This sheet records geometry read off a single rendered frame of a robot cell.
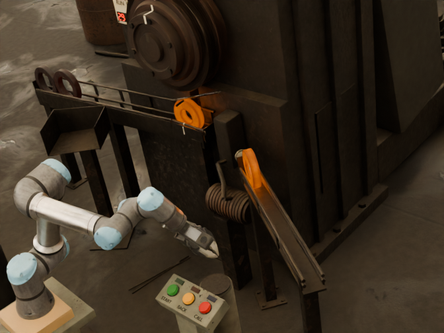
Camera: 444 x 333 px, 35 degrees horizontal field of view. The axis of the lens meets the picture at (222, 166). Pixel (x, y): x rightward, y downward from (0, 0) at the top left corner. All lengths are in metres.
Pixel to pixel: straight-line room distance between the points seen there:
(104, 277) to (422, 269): 1.49
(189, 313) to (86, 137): 1.33
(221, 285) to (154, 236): 1.19
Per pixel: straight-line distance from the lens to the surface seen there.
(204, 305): 2.35
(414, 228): 3.53
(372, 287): 3.23
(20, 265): 2.81
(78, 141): 3.43
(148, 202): 2.24
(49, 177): 2.54
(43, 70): 3.91
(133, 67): 3.38
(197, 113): 3.07
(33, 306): 2.88
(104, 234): 2.24
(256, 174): 2.69
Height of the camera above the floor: 2.24
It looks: 33 degrees down
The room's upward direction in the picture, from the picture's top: 10 degrees counter-clockwise
